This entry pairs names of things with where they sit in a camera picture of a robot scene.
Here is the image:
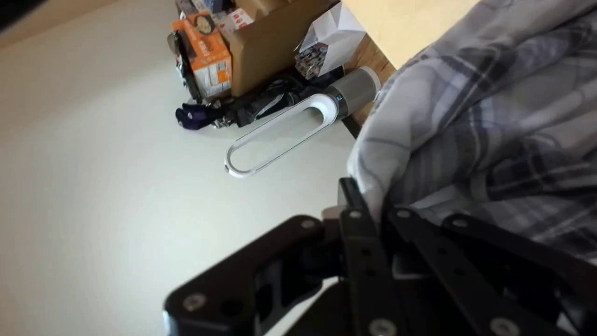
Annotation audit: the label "large brown cardboard box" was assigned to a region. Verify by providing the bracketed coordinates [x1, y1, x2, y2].
[225, 0, 341, 99]

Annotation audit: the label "white bladeless loop fan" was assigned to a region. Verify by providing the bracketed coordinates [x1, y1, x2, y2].
[223, 65, 382, 181]

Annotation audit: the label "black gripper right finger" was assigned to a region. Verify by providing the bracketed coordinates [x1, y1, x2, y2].
[378, 196, 597, 336]

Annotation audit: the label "orange product box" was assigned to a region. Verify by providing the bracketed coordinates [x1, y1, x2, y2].
[169, 13, 233, 100]

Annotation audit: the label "white printed paper bag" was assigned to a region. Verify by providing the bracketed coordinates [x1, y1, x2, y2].
[294, 1, 369, 80]

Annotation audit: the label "light wooden table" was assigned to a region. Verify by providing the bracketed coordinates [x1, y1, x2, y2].
[341, 0, 481, 71]

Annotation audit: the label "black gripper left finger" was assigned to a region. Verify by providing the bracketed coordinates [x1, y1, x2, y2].
[162, 175, 401, 336]

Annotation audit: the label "blue white plaid shirt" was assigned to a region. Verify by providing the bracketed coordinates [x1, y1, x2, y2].
[345, 0, 597, 265]

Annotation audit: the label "black bag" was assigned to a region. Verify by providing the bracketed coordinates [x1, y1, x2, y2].
[175, 65, 350, 130]

